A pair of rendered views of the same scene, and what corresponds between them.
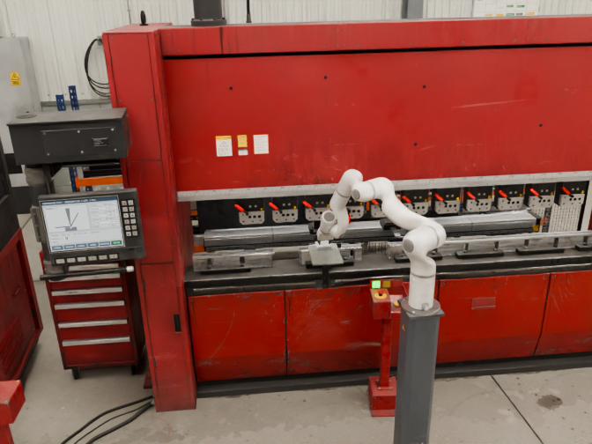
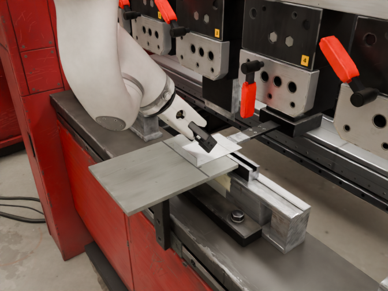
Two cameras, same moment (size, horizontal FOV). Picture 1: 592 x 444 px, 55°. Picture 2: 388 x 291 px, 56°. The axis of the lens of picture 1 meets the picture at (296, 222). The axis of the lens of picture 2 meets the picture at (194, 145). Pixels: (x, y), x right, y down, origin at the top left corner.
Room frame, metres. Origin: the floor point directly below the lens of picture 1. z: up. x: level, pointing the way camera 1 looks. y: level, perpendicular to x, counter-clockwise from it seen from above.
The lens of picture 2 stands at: (2.78, -0.75, 1.43)
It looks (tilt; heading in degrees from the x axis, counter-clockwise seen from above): 31 degrees down; 59
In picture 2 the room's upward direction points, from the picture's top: straight up
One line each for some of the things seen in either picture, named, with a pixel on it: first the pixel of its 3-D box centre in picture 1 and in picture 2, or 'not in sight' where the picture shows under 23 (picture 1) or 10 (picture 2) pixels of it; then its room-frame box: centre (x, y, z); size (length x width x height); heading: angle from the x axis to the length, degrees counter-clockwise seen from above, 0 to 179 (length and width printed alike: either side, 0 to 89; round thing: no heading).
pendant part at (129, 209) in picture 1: (94, 225); not in sight; (2.57, 0.99, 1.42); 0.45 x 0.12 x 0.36; 100
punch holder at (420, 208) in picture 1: (414, 200); not in sight; (3.25, -0.73, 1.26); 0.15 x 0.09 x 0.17; 95
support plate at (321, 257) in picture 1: (324, 254); (163, 167); (3.06, -0.17, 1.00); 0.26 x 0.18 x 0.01; 5
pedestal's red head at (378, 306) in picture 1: (388, 299); not in sight; (2.94, -0.54, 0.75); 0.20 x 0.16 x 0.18; 90
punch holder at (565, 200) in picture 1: (569, 191); not in sight; (3.34, -1.73, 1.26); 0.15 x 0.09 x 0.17; 95
